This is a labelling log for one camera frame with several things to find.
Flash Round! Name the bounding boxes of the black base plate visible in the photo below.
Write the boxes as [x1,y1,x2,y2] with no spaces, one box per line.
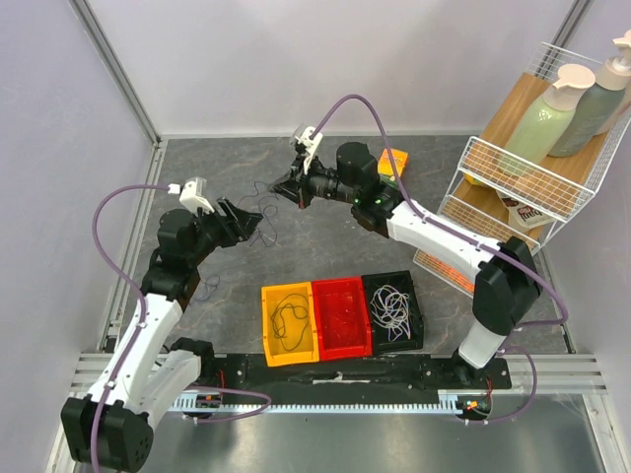
[202,353,513,391]

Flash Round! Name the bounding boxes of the grey cable duct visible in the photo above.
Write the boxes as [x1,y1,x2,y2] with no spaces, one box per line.
[168,391,490,416]

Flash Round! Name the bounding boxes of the red plastic bin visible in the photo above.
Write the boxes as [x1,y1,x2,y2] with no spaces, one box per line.
[312,277,373,362]

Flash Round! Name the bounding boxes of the yellow plastic bin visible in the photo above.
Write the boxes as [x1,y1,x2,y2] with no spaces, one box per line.
[261,282,319,368]

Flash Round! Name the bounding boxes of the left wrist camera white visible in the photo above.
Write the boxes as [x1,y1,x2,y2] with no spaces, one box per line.
[168,176,215,215]

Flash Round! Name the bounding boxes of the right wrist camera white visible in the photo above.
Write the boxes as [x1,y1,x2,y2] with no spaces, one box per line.
[291,125,323,175]

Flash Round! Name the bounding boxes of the dark green pump bottle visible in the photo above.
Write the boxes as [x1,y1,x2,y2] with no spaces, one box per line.
[546,54,631,159]

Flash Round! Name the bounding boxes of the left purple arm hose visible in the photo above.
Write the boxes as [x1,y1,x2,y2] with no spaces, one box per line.
[88,182,273,473]

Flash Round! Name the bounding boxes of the white cable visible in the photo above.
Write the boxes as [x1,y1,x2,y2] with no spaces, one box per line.
[368,283,413,344]

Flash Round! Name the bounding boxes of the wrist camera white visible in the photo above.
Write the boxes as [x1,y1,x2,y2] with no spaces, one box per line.
[291,125,323,175]
[168,176,215,215]

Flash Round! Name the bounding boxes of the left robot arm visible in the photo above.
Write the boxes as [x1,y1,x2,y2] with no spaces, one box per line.
[61,199,263,472]

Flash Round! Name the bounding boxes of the orange snack packets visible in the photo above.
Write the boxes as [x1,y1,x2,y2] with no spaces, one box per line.
[432,257,474,296]

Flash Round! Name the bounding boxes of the aluminium corner post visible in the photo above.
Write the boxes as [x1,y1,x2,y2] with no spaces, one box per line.
[69,0,162,147]

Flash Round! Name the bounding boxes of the white wire shelf rack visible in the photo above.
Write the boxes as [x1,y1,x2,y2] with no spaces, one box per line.
[412,41,631,303]

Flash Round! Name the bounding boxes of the light green pump bottle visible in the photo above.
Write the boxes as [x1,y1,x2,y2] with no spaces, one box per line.
[498,64,596,176]

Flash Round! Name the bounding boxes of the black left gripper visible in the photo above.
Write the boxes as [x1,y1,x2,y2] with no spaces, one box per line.
[186,196,262,265]

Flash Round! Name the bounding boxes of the black plastic bin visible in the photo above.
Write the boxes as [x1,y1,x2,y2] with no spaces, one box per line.
[361,270,424,356]

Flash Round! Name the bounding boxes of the orange green carton box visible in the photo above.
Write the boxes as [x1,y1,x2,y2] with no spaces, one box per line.
[378,149,409,187]

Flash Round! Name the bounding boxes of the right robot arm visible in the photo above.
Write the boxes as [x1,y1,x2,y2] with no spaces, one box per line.
[269,141,541,388]

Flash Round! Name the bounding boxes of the brown snack packet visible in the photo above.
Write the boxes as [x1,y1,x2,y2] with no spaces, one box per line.
[496,190,554,233]

